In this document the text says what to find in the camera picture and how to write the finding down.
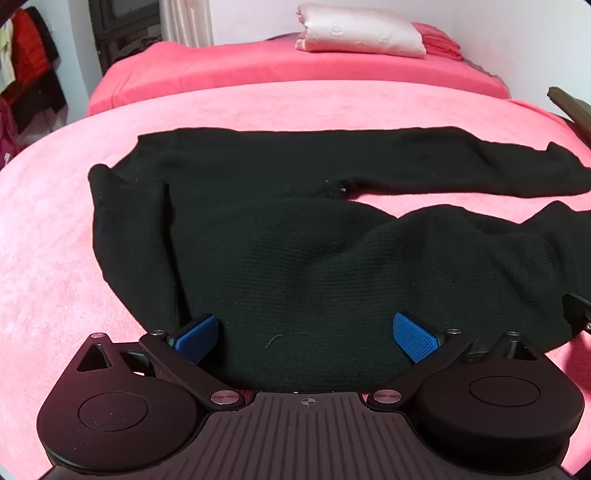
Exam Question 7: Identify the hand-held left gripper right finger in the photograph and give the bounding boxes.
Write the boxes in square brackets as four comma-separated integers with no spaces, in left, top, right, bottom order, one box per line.
[368,312,542,411]

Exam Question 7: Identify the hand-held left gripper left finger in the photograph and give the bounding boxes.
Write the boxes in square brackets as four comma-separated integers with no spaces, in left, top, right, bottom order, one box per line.
[74,313,248,411]

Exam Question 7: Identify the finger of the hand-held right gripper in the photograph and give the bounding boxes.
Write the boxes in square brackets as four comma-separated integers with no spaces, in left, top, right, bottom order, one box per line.
[562,292,591,341]

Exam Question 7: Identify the black pants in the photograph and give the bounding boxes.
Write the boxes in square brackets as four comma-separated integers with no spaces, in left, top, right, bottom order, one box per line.
[88,126,591,394]

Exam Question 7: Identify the light pink fleece blanket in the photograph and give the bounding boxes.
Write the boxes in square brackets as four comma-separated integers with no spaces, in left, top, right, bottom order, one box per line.
[0,80,591,480]

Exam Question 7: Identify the dark wooden furniture edge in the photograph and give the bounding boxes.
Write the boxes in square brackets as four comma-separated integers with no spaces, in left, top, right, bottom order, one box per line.
[547,86,591,151]

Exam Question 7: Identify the coral pink bed sheet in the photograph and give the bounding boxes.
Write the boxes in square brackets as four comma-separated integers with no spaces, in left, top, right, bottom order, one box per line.
[86,32,512,117]

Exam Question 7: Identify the black hanging garment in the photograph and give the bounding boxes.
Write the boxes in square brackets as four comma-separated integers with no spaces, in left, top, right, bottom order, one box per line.
[14,6,68,136]

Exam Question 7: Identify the pink folded cloth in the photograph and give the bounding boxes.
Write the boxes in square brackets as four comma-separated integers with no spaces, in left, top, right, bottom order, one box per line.
[411,22,464,61]

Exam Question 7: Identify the pale pink pillow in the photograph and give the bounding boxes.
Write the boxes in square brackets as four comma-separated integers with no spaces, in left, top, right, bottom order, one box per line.
[294,2,427,59]

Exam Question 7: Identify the pale pink curtain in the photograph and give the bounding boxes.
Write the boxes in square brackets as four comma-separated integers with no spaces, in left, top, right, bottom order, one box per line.
[158,0,214,48]

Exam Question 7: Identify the red hanging jacket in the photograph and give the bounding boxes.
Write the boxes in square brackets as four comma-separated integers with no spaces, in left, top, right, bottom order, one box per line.
[10,8,52,104]

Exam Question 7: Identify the pale yellow hanging garment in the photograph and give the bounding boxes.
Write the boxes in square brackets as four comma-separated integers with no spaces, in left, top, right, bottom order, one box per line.
[0,18,18,94]

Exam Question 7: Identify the dark window frame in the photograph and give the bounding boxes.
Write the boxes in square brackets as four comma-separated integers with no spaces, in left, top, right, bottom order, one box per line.
[89,0,163,78]

